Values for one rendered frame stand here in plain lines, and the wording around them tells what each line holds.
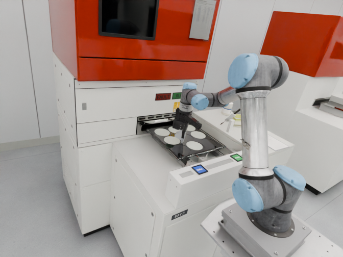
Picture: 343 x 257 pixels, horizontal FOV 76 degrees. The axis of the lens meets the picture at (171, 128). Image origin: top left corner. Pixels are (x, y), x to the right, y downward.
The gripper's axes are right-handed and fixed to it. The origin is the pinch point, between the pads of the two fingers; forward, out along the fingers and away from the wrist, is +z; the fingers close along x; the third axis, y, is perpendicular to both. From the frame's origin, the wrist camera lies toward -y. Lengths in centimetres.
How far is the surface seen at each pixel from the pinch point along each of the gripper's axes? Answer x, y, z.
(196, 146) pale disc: -0.3, -8.7, 1.2
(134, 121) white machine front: -3.1, 33.2, -3.5
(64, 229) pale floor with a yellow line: 18, 75, 91
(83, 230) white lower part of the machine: 22, 55, 79
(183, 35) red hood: -18, 14, -57
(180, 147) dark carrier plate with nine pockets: 5.6, 0.1, 1.3
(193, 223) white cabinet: 34.1, -17.6, 24.9
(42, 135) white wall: -69, 173, 79
